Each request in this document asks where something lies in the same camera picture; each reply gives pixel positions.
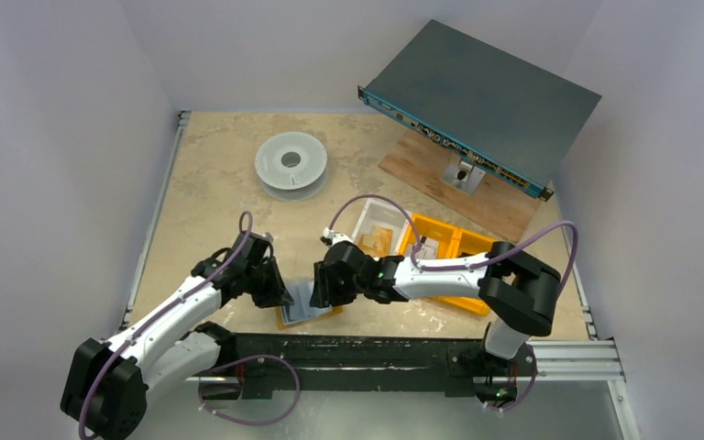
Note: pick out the brown wooden board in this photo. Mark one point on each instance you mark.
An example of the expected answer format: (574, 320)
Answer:
(494, 205)

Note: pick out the white filament spool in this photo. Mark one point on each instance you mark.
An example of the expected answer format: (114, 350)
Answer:
(292, 166)

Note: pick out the gold credit cards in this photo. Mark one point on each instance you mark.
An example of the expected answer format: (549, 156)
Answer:
(377, 243)

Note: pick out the white card in bin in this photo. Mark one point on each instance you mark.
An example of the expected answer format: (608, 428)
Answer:
(428, 248)

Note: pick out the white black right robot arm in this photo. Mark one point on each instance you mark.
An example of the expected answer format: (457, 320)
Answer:
(520, 289)

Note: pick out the blue grey network switch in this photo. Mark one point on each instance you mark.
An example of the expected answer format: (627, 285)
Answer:
(500, 113)

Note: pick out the yellow plastic bin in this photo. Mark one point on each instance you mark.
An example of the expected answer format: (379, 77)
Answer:
(447, 235)
(465, 243)

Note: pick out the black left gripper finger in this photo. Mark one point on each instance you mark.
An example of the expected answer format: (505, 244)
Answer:
(260, 292)
(280, 294)

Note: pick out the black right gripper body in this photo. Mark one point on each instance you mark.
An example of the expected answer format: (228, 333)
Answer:
(328, 284)

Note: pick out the grey metal stand bracket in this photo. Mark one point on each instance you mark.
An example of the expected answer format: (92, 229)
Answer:
(463, 175)

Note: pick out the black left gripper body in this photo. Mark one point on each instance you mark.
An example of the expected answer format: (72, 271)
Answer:
(249, 272)

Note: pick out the yellow leather card holder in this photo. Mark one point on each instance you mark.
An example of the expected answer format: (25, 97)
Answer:
(301, 312)

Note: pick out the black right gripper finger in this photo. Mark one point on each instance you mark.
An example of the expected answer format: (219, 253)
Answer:
(341, 288)
(322, 286)

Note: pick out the aluminium frame rail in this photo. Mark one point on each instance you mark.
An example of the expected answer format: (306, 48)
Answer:
(145, 243)

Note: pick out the yellow plastic bin middle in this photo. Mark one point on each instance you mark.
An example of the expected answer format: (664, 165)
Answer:
(447, 235)

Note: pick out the white plastic bin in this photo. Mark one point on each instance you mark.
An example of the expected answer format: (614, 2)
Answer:
(379, 213)

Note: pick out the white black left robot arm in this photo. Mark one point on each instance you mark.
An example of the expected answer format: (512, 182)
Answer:
(164, 344)

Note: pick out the yellow plastic bin right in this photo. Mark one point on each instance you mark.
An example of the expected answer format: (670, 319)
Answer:
(465, 243)

